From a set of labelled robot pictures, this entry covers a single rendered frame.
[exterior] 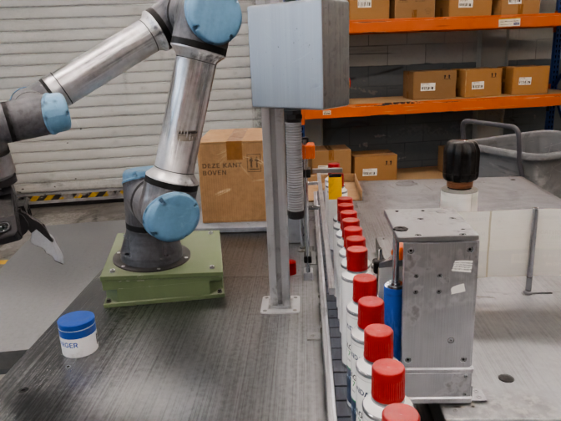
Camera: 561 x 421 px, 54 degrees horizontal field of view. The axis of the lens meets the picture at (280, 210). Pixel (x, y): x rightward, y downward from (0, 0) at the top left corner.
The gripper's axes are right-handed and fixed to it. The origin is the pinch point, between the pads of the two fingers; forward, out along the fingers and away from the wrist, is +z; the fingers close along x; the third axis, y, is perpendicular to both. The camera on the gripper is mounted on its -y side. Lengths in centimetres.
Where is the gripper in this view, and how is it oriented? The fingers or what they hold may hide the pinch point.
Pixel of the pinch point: (24, 275)
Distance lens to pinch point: 122.2
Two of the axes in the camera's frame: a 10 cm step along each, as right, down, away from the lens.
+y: -3.2, -3.4, 8.8
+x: -9.4, 2.2, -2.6
